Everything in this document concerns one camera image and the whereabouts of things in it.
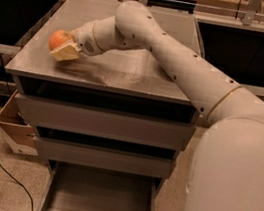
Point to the grey top drawer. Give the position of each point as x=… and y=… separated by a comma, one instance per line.
x=101, y=123

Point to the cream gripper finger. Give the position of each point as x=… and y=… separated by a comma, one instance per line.
x=68, y=51

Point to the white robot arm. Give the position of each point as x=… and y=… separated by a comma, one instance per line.
x=227, y=171

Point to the brown cardboard box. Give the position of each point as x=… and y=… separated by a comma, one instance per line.
x=18, y=135

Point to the grey drawer cabinet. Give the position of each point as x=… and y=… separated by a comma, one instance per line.
x=129, y=82

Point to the orange round fruit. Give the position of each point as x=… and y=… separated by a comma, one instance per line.
x=58, y=38

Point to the grey open bottom drawer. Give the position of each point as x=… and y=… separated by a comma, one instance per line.
x=79, y=188

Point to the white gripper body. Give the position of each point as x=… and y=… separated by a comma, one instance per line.
x=85, y=39

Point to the grey middle drawer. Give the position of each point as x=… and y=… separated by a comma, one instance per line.
x=57, y=150

